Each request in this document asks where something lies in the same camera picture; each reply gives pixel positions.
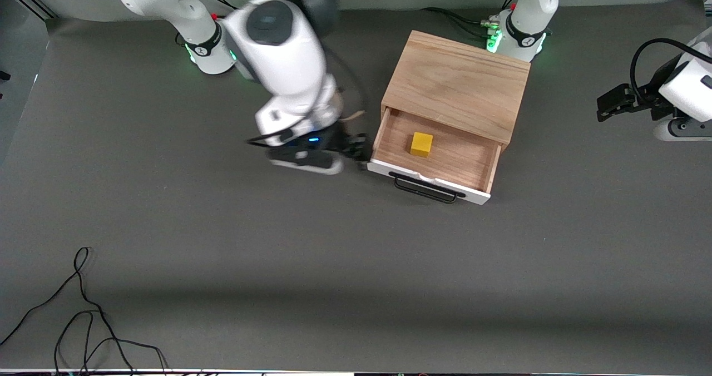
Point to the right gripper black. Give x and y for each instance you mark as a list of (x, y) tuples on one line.
[(337, 140)]

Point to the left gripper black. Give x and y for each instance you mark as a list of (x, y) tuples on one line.
[(648, 97)]

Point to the yellow cube block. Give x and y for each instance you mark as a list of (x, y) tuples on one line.
[(421, 144)]

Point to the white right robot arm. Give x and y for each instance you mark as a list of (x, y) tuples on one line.
[(283, 59)]

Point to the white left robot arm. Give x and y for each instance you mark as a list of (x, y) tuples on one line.
[(525, 31)]

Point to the wooden drawer cabinet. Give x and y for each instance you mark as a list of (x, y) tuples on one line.
[(456, 81)]

